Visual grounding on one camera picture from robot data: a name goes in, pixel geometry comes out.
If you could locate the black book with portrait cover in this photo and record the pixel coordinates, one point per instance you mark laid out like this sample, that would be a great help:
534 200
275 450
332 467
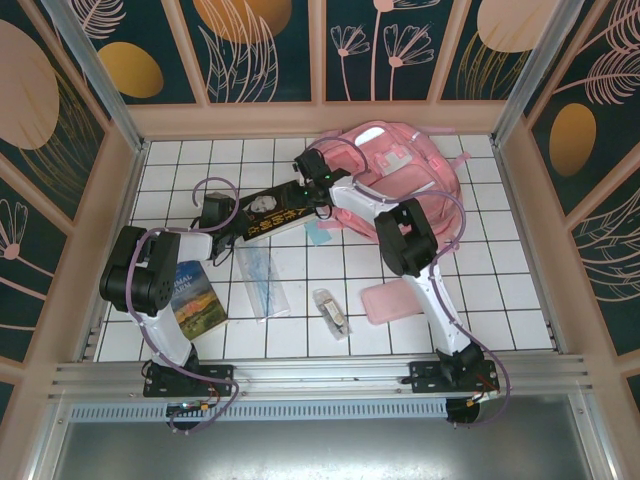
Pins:
270 207

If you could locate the landscape cover paperback book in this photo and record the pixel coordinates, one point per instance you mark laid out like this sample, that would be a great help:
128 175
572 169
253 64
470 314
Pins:
200 300

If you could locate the pink student backpack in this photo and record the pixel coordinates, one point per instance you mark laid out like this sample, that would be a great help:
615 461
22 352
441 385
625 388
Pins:
415 172

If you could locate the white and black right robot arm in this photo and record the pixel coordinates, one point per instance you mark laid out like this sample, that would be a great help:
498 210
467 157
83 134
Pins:
440 315

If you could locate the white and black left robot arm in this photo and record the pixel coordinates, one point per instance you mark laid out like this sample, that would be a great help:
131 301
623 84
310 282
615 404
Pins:
160 330

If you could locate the clear bag of blue pens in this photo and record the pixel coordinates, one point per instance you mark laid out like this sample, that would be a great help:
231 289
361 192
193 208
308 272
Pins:
262 285

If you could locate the small clear bag of stationery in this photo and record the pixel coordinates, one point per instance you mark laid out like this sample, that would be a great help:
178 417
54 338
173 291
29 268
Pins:
331 315

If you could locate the light blue sticky note pad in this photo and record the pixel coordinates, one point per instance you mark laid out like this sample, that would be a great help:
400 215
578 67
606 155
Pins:
320 236

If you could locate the pink pencil case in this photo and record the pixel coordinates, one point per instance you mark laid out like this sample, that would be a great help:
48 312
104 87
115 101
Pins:
390 300

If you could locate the small wiring connector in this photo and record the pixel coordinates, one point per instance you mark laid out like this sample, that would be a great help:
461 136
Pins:
482 397
190 407

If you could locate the grey metal sheet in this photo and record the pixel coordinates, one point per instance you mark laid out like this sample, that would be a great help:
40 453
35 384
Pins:
320 450

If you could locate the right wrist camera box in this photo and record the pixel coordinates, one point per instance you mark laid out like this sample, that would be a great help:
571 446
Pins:
310 161

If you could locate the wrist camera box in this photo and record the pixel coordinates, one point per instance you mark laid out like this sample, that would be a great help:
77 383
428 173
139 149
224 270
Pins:
310 161
218 212

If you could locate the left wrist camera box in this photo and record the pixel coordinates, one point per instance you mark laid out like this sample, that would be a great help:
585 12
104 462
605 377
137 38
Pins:
218 212

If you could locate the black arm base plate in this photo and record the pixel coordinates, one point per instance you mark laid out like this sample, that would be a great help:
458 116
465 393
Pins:
422 377
222 377

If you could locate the aluminium mounting rail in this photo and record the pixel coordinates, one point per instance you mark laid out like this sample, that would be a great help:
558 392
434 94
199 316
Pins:
320 372

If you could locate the aluminium frame post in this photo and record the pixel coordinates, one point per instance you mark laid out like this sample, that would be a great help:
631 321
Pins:
97 75
540 75

